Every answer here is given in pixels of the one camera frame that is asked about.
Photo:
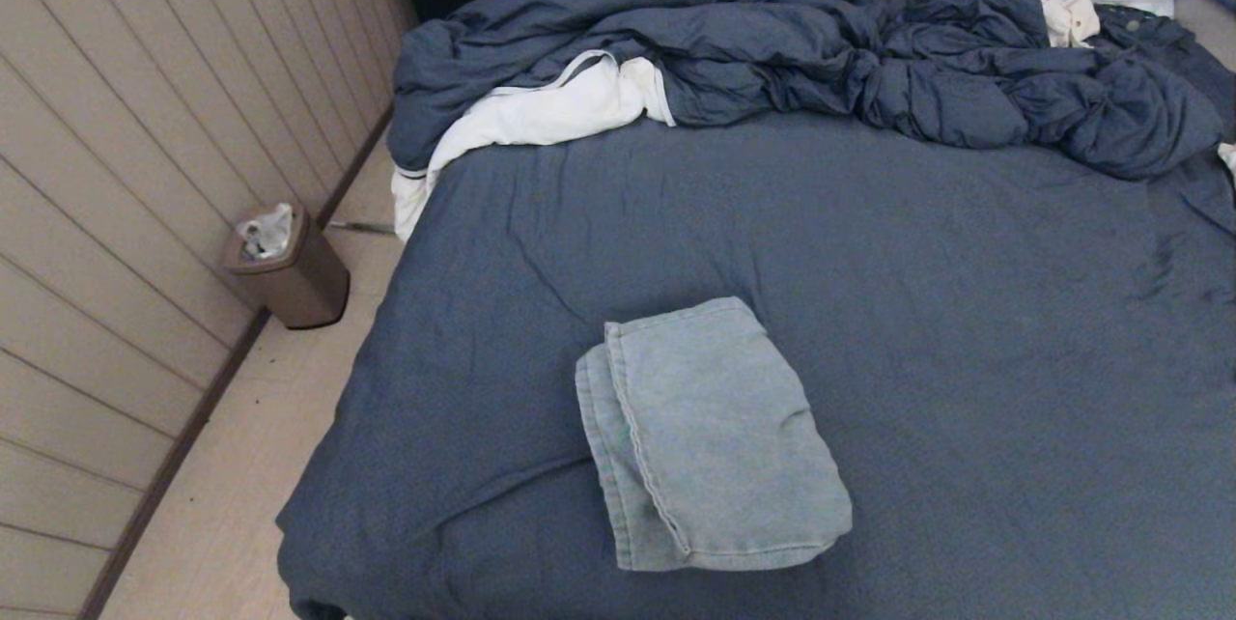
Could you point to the blue bed sheet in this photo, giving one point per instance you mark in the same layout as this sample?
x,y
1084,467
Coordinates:
x,y
966,311

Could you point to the blue denim shirt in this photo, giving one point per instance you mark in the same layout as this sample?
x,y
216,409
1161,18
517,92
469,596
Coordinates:
x,y
1159,36

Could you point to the white plastic bin bag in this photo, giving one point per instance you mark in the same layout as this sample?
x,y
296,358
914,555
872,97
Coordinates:
x,y
265,231

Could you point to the thin grey metal rod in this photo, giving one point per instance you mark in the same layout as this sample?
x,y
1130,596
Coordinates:
x,y
362,228

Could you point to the brown trash bin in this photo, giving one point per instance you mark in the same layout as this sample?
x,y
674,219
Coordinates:
x,y
301,287

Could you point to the cream garment with buttons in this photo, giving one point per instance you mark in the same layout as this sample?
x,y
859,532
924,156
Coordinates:
x,y
1074,21

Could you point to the crumpled dark blue duvet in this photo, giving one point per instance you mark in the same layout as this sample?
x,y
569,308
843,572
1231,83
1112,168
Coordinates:
x,y
772,31

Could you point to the light blue denim shorts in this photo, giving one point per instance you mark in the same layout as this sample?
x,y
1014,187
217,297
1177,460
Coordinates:
x,y
715,446

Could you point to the white blurry object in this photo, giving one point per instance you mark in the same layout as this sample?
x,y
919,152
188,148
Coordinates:
x,y
1228,156

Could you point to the white garment with dark trim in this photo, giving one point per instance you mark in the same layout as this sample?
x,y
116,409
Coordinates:
x,y
541,113

